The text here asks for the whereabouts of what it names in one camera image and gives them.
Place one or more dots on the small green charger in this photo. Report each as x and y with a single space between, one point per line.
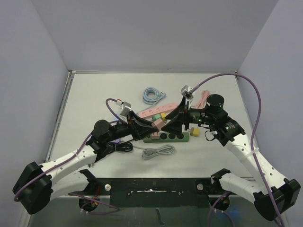
156 117

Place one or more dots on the pink charger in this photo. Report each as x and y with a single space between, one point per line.
155 136
159 124

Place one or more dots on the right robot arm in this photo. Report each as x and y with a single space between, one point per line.
270 192

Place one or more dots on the purple power strip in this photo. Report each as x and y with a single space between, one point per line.
116 141

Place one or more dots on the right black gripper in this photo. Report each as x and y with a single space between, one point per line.
185 116

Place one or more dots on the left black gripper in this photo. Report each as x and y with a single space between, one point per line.
146 127

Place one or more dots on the green power strip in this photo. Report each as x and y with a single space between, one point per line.
167 137

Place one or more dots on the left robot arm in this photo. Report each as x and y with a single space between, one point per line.
34 187

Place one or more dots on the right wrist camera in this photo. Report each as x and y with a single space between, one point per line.
187 92

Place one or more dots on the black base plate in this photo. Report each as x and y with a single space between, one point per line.
154 192

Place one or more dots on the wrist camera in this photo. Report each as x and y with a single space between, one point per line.
187 92
124 107

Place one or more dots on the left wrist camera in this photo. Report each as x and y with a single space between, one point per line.
124 107

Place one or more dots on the pink power strip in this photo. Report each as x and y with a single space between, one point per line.
167 108

